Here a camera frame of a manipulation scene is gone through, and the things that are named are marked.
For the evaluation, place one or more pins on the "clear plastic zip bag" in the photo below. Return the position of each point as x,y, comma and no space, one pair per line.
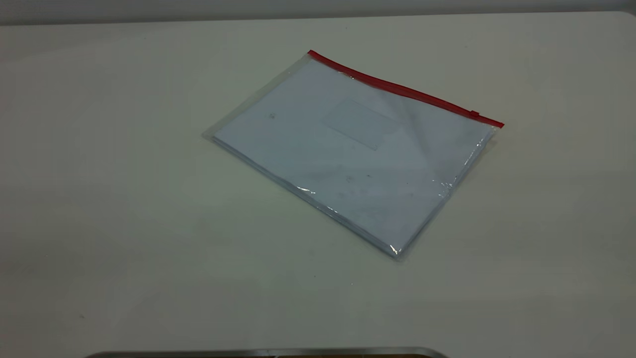
348,164

